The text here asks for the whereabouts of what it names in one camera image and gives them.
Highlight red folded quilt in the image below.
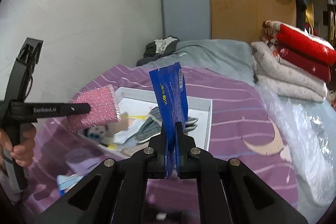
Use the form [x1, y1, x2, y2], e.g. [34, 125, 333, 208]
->
[261, 20, 335, 83]

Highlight white folded quilt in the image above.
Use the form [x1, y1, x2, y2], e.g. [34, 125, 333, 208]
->
[251, 42, 327, 102]

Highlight grey blanket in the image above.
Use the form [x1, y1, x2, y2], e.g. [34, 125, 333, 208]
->
[136, 39, 255, 85]

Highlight beige skin-tone patch pack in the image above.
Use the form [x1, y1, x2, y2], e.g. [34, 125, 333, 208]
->
[109, 119, 138, 144]

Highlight white bandage packet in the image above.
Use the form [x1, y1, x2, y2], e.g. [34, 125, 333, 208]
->
[56, 174, 84, 196]

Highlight beige plaid pot holder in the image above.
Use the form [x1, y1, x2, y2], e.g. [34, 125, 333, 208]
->
[120, 144, 147, 158]

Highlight clear plastic sheet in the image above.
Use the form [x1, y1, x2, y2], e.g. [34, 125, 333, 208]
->
[255, 80, 335, 206]

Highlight blue eye mask packet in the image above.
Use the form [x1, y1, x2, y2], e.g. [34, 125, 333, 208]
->
[149, 63, 189, 178]

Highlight white shallow box tray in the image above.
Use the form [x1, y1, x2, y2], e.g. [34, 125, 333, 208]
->
[78, 88, 213, 159]

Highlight purple striped bed sheet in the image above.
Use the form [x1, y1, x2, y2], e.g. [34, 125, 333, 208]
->
[21, 67, 298, 223]

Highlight black and white clothes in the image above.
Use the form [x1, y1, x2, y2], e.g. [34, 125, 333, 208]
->
[136, 36, 180, 67]

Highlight person's left hand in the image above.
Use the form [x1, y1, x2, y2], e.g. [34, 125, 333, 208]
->
[1, 124, 37, 168]

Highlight pink knitted scrubbing cloth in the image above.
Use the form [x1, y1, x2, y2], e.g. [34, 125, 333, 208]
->
[67, 85, 121, 132]

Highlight grey plaid pot holder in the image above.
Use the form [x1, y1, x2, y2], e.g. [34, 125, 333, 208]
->
[134, 107, 199, 144]

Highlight white plush dog toy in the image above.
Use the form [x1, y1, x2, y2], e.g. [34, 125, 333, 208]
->
[84, 125, 108, 141]

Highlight yellow printed tissue pack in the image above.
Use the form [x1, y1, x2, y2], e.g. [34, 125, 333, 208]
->
[121, 113, 148, 120]

